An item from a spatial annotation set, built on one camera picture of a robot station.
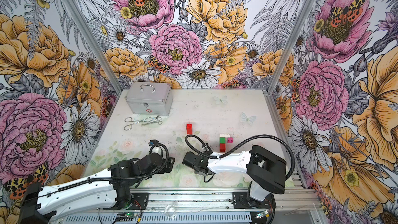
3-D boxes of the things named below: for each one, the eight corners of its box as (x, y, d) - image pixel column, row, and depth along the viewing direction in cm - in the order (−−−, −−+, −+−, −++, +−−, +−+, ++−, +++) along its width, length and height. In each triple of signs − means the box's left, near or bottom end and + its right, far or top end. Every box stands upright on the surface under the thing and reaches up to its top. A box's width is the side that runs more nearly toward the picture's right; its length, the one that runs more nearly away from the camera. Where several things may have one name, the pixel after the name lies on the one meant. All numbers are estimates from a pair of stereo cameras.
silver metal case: (127, 107, 113) (117, 90, 100) (152, 89, 125) (146, 71, 112) (155, 127, 102) (147, 111, 89) (179, 105, 115) (176, 88, 101)
